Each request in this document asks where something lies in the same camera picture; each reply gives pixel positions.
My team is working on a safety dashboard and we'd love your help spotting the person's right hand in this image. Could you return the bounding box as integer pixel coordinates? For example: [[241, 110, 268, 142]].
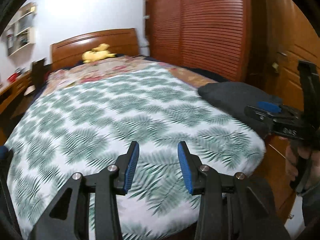
[[285, 139, 313, 181]]

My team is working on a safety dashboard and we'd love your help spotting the dark blue bed sheet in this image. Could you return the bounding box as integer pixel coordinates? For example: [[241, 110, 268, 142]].
[[180, 66, 232, 83]]

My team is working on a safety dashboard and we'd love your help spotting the yellow plush toy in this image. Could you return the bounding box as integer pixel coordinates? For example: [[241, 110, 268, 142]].
[[82, 44, 116, 63]]

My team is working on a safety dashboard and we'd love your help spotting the person's dark clothing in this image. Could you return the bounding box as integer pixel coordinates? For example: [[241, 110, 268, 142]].
[[246, 176, 280, 220]]

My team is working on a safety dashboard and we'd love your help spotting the bed with leaf-print cover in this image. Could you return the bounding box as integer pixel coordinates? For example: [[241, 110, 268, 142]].
[[5, 62, 267, 240]]

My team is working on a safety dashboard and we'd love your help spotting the wooden panelled door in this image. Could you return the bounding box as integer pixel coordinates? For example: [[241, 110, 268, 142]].
[[250, 0, 320, 220]]

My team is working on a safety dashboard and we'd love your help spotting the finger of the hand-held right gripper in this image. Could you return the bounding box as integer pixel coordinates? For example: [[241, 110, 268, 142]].
[[257, 101, 282, 113], [244, 105, 276, 137]]

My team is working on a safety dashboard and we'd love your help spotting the wooden louvred wardrobe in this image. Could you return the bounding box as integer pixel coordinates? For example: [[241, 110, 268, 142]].
[[145, 0, 253, 83]]

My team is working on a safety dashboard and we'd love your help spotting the wooden desk with cabinets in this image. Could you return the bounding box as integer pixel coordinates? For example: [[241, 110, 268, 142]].
[[0, 71, 33, 120]]

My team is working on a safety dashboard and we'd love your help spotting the white wall shelf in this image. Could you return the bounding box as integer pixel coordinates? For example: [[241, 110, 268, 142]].
[[5, 2, 37, 57]]

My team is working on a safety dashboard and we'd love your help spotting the black button shirt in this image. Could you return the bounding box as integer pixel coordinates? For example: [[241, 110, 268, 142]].
[[197, 82, 284, 138]]

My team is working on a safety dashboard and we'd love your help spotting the navy folded garment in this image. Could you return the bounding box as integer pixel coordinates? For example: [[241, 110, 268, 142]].
[[0, 145, 13, 163]]

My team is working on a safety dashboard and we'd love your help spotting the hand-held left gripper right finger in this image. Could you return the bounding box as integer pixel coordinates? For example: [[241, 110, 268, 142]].
[[177, 141, 292, 240]]

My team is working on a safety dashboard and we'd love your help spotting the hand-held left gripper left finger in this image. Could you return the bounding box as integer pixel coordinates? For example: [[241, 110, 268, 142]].
[[30, 141, 140, 240]]

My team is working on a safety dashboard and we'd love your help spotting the dark wooden chair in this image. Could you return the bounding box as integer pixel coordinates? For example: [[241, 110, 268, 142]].
[[25, 58, 52, 97]]

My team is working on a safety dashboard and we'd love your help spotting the wooden bed headboard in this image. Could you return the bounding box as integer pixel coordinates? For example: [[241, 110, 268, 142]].
[[50, 28, 139, 72]]

